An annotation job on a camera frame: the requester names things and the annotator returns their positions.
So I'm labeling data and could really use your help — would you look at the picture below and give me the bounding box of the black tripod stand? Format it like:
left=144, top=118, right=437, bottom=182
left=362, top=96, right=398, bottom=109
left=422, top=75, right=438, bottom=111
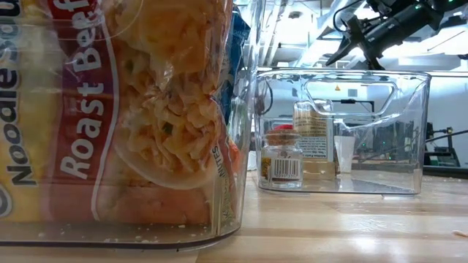
left=423, top=126, right=468, bottom=169

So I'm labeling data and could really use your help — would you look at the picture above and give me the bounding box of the orange chicken ramen pack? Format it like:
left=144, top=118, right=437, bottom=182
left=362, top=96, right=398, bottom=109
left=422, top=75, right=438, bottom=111
left=227, top=140, right=243, bottom=175

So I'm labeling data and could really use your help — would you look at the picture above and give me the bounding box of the red roast beef ramen pack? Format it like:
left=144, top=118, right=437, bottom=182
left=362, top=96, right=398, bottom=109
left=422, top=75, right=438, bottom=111
left=0, top=0, right=237, bottom=226

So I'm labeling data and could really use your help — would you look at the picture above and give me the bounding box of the black metal table frame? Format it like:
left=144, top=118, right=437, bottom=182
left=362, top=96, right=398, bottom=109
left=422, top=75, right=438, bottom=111
left=422, top=166, right=468, bottom=180

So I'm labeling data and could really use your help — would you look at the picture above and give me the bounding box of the glass spice jar white label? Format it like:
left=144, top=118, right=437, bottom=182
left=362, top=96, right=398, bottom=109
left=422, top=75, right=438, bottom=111
left=292, top=100, right=336, bottom=180

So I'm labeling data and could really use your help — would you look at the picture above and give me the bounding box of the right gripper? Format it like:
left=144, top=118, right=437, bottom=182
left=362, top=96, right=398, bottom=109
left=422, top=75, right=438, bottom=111
left=325, top=12, right=407, bottom=71

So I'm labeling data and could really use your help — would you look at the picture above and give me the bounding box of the small amber spice jar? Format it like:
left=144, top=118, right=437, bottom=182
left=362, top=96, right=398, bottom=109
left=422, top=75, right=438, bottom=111
left=260, top=129, right=304, bottom=190

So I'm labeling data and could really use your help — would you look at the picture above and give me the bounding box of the clear plastic storage bin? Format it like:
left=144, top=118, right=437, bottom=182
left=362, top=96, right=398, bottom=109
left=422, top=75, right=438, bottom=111
left=0, top=0, right=267, bottom=252
left=252, top=69, right=432, bottom=196

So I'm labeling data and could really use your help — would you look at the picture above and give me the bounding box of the blue ramen pack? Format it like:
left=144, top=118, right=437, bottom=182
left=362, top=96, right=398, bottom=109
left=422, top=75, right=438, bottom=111
left=218, top=9, right=252, bottom=125

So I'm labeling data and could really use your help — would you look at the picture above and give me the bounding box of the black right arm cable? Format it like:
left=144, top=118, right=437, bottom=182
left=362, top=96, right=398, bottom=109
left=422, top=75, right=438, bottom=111
left=332, top=0, right=381, bottom=34

